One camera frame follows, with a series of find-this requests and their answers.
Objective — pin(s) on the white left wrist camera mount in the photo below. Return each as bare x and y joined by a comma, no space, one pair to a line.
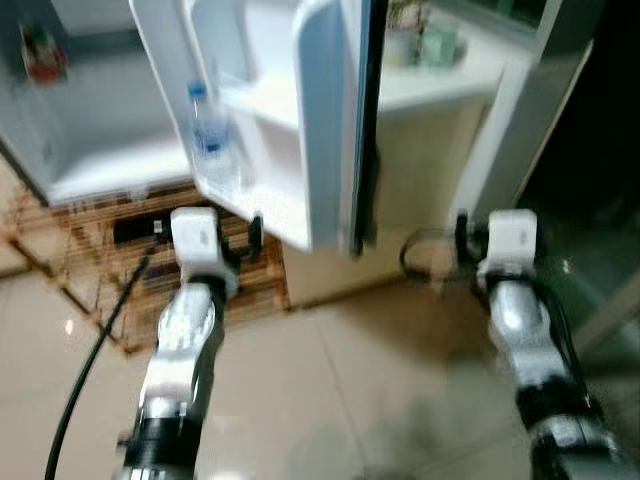
195,235

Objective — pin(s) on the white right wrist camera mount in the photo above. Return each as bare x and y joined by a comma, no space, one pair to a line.
510,240

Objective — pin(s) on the dark grey mini fridge door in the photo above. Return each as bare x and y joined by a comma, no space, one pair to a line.
320,120

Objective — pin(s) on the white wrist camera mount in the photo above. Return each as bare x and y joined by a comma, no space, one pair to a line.
510,240
195,235

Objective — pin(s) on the wooden slatted rack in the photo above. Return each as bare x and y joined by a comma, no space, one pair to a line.
60,260

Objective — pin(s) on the white cup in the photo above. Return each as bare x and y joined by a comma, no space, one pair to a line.
402,48

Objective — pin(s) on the pale green cup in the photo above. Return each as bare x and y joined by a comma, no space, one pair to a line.
442,48

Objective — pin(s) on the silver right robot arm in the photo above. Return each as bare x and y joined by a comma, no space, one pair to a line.
525,340

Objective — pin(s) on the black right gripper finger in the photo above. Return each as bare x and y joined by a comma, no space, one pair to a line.
463,235

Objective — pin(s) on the white topped side counter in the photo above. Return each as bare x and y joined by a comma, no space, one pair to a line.
430,85

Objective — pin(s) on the clear water bottle blue label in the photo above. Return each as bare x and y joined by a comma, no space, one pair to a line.
210,135

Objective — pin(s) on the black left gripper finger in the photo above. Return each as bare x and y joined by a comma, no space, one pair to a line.
158,231
255,232

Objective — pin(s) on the white mini fridge body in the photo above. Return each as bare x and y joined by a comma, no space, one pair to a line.
100,120

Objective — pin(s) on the red food package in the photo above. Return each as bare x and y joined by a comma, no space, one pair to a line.
42,60

